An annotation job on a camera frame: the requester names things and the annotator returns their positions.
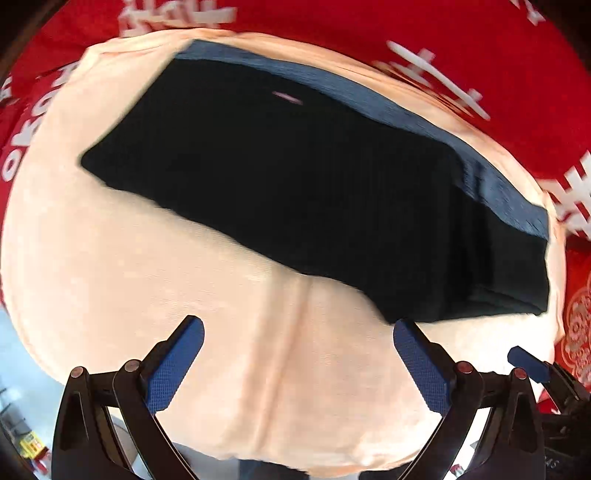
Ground cream blanket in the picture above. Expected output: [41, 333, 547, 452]
[0, 28, 570, 478]

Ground yellow box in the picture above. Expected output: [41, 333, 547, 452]
[20, 433, 43, 459]

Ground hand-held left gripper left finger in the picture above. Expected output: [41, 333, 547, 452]
[53, 315, 205, 480]

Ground red floral cushion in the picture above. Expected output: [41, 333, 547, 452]
[551, 233, 591, 416]

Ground red printed blanket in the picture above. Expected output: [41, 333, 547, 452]
[0, 0, 591, 308]

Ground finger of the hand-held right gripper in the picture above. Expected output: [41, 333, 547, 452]
[507, 346, 587, 408]

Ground person's legs in jeans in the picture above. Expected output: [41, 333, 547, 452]
[238, 459, 315, 480]

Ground black pants blue side stripes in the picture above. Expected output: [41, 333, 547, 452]
[81, 39, 552, 324]

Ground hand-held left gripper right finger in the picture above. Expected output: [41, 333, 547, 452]
[394, 318, 546, 480]

